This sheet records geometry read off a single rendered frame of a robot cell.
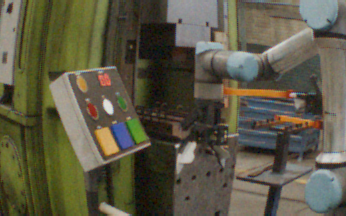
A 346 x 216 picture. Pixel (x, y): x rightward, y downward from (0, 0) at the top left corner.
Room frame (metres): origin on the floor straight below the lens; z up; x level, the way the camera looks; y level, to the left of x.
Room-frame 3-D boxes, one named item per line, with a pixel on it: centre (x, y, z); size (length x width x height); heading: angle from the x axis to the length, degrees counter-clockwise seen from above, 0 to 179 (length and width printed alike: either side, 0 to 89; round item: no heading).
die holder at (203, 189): (2.07, 0.04, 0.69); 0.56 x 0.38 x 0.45; 45
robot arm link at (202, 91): (1.27, -0.09, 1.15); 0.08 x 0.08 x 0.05
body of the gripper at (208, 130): (1.26, -0.09, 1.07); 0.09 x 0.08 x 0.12; 30
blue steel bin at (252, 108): (5.76, -1.43, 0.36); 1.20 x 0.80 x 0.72; 50
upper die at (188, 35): (2.02, 0.08, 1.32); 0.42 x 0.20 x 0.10; 45
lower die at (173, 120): (2.02, 0.08, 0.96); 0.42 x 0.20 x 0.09; 45
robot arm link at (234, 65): (1.20, -0.17, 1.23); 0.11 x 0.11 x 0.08; 37
